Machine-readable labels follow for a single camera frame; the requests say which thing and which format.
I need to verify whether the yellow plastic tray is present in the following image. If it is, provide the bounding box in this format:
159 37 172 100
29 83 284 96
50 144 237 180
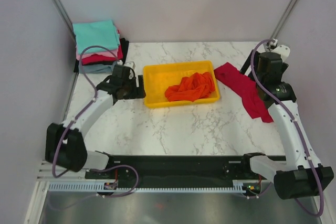
143 60 221 109

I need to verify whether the crimson red t-shirt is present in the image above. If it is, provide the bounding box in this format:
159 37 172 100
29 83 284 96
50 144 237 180
214 62 273 123

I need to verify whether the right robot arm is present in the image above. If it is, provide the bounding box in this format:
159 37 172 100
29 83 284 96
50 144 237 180
241 50 334 199

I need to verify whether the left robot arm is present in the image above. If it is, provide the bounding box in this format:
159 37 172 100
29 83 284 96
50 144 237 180
45 65 146 178

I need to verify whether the folded grey-blue t-shirt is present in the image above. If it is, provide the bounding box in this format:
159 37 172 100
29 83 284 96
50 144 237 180
78 61 118 74

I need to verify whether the folded pink t-shirt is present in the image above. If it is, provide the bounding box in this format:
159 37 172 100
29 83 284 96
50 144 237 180
82 49 119 59

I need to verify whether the folded red t-shirt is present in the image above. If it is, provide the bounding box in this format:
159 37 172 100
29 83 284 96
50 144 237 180
81 45 123 65

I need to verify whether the folded black t-shirt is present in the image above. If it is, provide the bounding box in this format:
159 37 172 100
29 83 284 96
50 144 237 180
82 38 129 65

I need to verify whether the orange t-shirt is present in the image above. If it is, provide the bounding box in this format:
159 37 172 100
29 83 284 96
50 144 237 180
164 72 215 102

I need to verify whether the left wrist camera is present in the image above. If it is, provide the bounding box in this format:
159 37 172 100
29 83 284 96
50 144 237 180
124 61 135 70

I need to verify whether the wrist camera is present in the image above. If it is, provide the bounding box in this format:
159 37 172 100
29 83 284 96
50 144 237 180
124 61 135 70
266 39 290 62

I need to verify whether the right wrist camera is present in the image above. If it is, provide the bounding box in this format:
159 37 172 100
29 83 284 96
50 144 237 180
266 39 290 62

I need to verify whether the right aluminium frame post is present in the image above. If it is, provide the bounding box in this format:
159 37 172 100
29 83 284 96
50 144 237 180
270 0 299 38

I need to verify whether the aluminium frame post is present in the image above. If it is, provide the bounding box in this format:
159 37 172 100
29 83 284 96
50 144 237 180
52 0 75 40
270 0 299 38

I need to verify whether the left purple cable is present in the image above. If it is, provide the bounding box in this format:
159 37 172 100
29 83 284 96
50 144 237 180
51 45 124 179

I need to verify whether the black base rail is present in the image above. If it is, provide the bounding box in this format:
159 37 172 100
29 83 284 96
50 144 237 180
104 155 271 189

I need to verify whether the white slotted cable duct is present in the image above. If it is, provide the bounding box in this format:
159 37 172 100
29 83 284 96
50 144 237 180
48 180 250 194

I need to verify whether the aluminium front rail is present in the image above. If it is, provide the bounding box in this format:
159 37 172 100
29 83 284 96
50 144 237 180
36 159 87 183

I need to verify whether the left aluminium frame post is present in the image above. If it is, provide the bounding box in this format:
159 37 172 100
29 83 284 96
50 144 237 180
52 0 75 40

